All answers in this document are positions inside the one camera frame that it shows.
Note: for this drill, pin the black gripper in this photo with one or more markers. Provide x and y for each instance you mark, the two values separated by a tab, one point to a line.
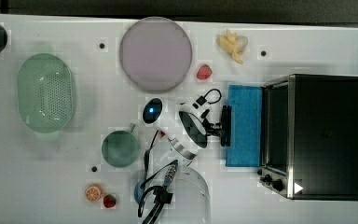
212	129

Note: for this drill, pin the toaster oven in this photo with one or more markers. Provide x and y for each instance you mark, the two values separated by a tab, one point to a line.
300	132

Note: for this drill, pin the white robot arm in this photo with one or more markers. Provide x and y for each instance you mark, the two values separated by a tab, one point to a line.
172	192

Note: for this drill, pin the red toy strawberry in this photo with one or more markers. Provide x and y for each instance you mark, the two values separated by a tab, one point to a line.
204	72

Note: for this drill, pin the peeled banana toy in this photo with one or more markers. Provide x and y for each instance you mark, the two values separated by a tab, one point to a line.
233	44

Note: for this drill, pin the round grey plate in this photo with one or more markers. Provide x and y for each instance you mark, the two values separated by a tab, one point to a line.
155	54

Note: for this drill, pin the blue cup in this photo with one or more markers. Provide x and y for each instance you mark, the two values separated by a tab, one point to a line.
139	190

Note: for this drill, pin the small dark red strawberry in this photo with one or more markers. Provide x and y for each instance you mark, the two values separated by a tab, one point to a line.
109	201

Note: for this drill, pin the orange slice toy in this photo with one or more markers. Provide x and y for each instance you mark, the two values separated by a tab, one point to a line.
93	193

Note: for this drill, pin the green perforated colander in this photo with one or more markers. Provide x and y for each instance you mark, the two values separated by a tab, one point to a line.
46	93

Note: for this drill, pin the green cup with handle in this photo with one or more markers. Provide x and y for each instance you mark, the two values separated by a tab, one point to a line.
121	147

